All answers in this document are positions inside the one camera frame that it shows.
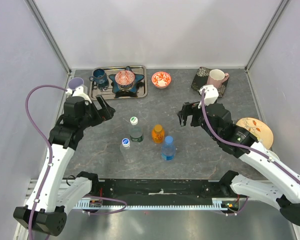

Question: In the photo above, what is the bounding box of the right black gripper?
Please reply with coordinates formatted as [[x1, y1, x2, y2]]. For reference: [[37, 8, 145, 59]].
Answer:
[[176, 101, 220, 141]]

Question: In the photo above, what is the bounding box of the orange juice bottle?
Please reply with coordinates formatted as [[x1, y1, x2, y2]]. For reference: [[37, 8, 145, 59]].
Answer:
[[151, 124, 165, 144]]

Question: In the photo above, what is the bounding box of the blue label water bottle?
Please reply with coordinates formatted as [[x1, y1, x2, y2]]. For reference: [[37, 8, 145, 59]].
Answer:
[[161, 140, 176, 161]]

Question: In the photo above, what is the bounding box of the blue bottle cap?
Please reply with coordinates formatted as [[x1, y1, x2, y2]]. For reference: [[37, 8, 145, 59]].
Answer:
[[164, 135, 174, 144]]

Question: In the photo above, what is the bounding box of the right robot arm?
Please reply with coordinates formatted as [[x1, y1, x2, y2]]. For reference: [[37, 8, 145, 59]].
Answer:
[[177, 102, 300, 226]]

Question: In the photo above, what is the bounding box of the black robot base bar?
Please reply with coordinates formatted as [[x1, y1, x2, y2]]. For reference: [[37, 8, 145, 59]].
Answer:
[[90, 178, 237, 205]]

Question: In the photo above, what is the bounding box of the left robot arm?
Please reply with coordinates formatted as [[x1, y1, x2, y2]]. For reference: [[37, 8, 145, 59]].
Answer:
[[13, 95, 115, 237]]

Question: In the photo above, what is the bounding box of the green label clear bottle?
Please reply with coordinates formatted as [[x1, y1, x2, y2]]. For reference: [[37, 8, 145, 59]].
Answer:
[[129, 116, 144, 143]]

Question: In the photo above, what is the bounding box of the clear bottle blue-white cap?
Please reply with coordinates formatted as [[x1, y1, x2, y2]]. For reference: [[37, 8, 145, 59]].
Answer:
[[120, 138, 136, 164]]

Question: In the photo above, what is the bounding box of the metal tray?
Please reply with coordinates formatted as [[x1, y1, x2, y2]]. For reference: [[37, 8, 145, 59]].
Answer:
[[88, 65, 148, 100]]

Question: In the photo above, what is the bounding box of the dark blue mug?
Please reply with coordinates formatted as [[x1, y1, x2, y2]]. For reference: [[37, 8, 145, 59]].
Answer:
[[89, 68, 109, 86]]

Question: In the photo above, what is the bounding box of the red patterned bowl on star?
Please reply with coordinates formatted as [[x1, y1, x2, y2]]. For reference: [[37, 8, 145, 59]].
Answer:
[[114, 70, 135, 89]]

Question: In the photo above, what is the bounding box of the lilac plastic cup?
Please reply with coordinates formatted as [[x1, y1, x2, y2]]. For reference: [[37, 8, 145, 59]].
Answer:
[[68, 77, 84, 91]]

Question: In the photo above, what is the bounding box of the black floral square plate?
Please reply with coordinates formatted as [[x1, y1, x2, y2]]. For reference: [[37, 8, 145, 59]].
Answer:
[[191, 67, 229, 98]]

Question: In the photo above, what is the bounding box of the orange floral bowl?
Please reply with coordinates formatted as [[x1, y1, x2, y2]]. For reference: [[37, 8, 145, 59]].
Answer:
[[151, 71, 172, 89]]

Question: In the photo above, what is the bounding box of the pink white mug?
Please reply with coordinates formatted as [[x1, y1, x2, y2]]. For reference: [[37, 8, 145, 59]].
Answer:
[[207, 69, 229, 88]]

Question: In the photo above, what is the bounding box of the beige bird plate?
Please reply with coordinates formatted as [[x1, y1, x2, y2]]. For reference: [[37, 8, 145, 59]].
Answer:
[[236, 117, 274, 149]]

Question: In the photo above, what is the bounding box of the white bowl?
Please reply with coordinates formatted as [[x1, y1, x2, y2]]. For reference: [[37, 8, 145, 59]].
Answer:
[[267, 149, 280, 160]]

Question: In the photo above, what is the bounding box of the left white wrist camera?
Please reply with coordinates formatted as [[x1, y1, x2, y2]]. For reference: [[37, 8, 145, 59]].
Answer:
[[66, 85, 92, 103]]

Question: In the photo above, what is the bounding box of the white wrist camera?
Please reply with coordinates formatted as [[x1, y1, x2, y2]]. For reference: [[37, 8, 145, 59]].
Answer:
[[66, 85, 92, 103], [198, 84, 219, 109]]

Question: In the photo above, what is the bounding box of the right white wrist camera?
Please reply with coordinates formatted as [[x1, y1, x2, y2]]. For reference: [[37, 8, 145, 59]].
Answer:
[[198, 84, 219, 109]]

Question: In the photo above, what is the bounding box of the white slotted cable duct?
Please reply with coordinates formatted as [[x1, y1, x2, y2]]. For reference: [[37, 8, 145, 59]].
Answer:
[[73, 198, 228, 211]]

